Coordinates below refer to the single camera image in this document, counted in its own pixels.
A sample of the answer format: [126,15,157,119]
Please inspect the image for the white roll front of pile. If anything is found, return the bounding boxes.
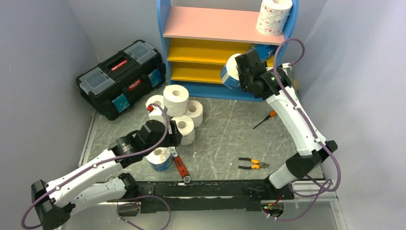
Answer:
[172,115,195,146]

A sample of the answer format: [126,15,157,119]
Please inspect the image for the orange handled pliers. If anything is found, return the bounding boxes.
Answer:
[238,157,270,170]

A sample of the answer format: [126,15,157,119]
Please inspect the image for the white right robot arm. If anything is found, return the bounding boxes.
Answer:
[235,50,338,199]

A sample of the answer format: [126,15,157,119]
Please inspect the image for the orange handled screwdriver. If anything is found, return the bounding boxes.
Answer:
[253,110,277,129]

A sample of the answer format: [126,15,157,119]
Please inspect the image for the white roll of pile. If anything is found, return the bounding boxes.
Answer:
[163,84,189,117]
[172,115,195,146]
[185,100,203,128]
[145,95,165,113]

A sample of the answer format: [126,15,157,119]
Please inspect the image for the pink patterned paper towel roll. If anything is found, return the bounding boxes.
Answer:
[256,0,293,36]

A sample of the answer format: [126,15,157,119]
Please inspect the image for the black plastic toolbox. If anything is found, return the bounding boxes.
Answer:
[76,40,166,121]

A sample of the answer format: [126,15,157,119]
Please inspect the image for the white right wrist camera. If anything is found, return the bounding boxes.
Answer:
[279,63,293,79]

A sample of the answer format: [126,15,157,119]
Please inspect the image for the red adjustable wrench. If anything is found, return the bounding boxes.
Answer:
[170,147,191,183]

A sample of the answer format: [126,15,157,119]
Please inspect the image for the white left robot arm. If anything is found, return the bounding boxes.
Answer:
[31,120,182,230]

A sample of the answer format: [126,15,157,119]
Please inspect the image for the blue shelf with coloured boards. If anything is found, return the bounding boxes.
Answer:
[157,0,299,101]

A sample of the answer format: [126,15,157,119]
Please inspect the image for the white roll top of pile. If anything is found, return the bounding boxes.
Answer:
[163,84,189,117]

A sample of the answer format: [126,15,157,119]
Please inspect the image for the white roll right of pile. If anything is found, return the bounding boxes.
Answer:
[185,100,203,128]

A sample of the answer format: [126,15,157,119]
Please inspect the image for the white roll left of pile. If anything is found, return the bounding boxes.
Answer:
[145,95,165,113]

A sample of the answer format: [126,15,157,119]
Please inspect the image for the blue roll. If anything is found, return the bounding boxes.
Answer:
[146,147,173,172]
[248,44,277,61]
[220,53,241,89]

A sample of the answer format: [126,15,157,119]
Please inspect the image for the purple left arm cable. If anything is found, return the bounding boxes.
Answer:
[20,103,173,230]

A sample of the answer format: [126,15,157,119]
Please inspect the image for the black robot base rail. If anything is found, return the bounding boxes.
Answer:
[118,179,294,214]

